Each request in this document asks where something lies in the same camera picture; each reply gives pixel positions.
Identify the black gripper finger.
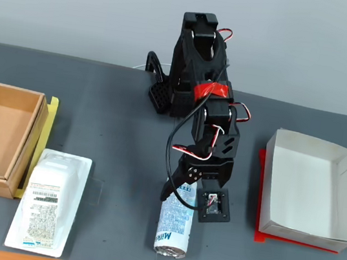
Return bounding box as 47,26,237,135
158,157,204,210

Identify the brown cardboard box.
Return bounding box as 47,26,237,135
0,80,53,203

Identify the yellow paper sheet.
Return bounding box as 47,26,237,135
0,88,61,204

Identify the white blue drink can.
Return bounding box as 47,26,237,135
151,176,201,260

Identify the red white servo wire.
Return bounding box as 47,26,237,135
172,119,227,164

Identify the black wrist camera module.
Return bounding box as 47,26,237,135
195,186,235,228

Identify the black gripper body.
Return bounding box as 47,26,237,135
175,149,236,195

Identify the white paper box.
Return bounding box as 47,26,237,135
252,127,347,255

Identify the red tape strip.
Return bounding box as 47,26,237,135
193,79,233,106

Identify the white blister package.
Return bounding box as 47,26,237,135
3,144,94,260

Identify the red paper sheet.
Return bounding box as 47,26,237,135
244,148,347,256

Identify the thin white cable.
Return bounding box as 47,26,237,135
132,60,171,75

